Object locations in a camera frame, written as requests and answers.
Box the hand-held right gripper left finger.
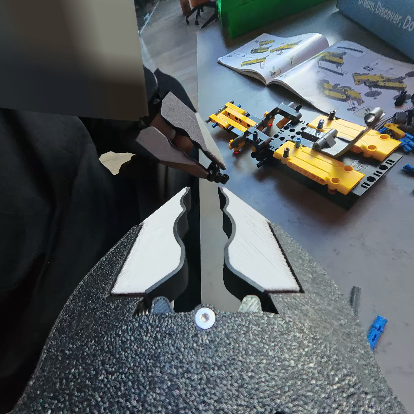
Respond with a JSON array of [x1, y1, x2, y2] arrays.
[[110, 187, 190, 297]]

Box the black connector brick piece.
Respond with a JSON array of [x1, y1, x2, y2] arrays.
[[206, 163, 230, 185]]

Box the dark blue cardboard box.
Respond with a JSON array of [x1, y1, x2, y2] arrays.
[[336, 0, 414, 64]]

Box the white instruction booklet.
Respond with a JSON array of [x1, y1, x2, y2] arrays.
[[217, 32, 414, 121]]

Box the grey axle rod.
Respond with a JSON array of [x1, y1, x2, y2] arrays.
[[349, 285, 363, 320]]

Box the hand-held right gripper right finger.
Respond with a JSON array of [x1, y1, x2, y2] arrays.
[[218, 187, 301, 295]]

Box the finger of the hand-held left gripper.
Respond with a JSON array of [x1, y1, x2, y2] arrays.
[[135, 126, 211, 180], [160, 91, 227, 171]]

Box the grey desk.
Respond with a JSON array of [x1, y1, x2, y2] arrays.
[[196, 0, 414, 414]]

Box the blue pin brick piece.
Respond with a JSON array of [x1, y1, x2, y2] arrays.
[[367, 315, 389, 351]]

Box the green plastic bin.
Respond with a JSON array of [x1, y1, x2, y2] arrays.
[[215, 0, 325, 40]]

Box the pile of small brick parts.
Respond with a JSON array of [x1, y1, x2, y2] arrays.
[[378, 90, 414, 176]]

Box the black office chair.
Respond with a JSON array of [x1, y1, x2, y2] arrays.
[[184, 0, 221, 27]]

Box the yellow toy brick vehicle model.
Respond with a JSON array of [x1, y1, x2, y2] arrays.
[[208, 100, 404, 211]]

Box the person's grey trouser legs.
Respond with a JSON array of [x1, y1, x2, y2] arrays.
[[116, 69, 201, 234]]

